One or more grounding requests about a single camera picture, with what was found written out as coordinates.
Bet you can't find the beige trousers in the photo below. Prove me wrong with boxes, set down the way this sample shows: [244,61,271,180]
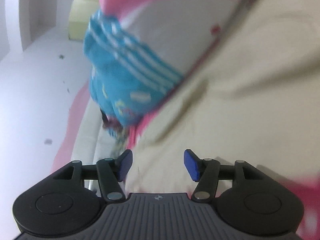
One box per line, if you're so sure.
[123,0,320,194]

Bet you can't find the patterned pillow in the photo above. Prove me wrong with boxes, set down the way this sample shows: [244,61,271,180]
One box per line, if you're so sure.
[107,128,129,159]

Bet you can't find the pink white headboard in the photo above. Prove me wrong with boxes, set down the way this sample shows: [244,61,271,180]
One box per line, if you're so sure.
[51,86,116,173]

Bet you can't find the sleeping person head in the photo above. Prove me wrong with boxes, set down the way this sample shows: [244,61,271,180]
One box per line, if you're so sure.
[100,109,123,132]

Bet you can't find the pink floral bed sheet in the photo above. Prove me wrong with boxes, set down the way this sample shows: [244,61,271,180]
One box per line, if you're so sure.
[125,0,320,240]

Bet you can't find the blue pink floral quilt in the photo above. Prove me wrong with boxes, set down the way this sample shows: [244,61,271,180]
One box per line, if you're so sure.
[82,0,251,128]

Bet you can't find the yellow-green wardrobe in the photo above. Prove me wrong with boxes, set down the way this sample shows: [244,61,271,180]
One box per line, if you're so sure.
[68,0,99,41]

